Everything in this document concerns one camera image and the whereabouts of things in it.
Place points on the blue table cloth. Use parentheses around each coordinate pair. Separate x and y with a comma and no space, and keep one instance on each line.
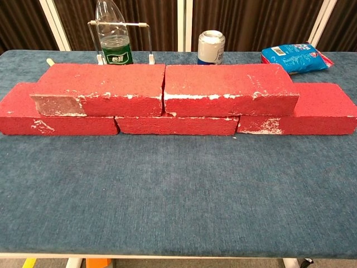
(139,195)

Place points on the blue white can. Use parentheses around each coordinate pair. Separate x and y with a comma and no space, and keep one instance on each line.
(210,50)

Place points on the clear bottle green label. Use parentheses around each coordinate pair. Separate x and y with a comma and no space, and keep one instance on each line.
(115,42)

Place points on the dark pleated partition panel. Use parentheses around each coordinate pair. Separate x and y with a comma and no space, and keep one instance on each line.
(343,22)
(251,19)
(156,11)
(22,22)

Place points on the blue snack bag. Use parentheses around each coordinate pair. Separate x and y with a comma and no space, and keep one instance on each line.
(295,58)

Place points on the wooden stick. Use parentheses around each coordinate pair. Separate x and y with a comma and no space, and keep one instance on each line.
(50,61)

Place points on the orange object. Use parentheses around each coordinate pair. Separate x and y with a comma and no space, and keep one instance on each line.
(97,263)

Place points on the white table leg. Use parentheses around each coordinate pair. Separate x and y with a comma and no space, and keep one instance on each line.
(74,263)
(290,263)

